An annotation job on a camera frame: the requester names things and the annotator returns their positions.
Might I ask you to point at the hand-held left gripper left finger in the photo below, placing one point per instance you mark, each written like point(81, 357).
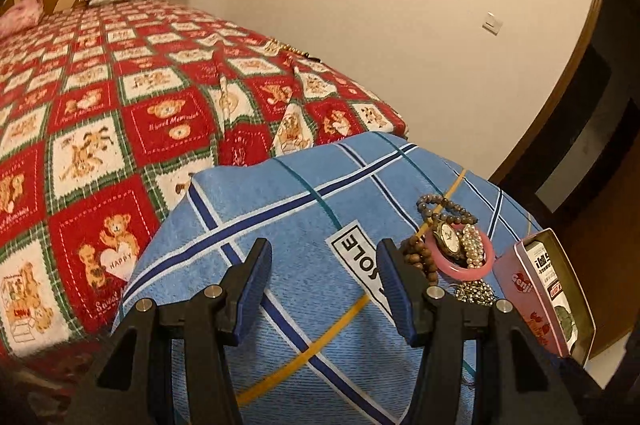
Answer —
point(252, 277)

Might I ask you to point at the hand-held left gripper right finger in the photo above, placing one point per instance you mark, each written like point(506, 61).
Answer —
point(397, 285)

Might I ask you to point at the pink bangle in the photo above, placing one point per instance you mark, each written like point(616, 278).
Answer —
point(462, 272)

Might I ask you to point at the gold wristwatch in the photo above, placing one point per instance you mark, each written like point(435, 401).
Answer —
point(447, 240)

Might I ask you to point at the pink tin box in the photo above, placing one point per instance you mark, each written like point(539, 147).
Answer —
point(520, 285)

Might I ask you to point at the blue plaid blanket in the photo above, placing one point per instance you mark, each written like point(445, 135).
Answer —
point(300, 215)

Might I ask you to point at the printed paper leaflet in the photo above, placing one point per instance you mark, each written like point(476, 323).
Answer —
point(555, 285)

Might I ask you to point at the red bear-print blanket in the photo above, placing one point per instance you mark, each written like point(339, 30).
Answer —
point(150, 105)

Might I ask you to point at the dark wooden door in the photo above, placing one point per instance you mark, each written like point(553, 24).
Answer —
point(600, 205)

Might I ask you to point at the pink pillow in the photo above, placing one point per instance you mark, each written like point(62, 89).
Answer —
point(20, 15)

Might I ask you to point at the white wall switch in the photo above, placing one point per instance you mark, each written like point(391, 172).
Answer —
point(491, 24)

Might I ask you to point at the brown wooden door frame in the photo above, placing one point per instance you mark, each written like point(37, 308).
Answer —
point(575, 70)

